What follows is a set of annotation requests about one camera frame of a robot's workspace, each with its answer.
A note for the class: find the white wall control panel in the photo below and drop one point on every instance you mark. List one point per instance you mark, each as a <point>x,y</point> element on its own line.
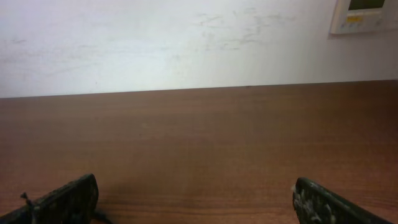
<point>357,16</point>

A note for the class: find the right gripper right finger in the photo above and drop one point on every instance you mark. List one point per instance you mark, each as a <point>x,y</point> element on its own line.
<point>315,204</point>

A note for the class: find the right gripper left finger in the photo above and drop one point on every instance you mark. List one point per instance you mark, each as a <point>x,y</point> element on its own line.
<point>74,202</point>

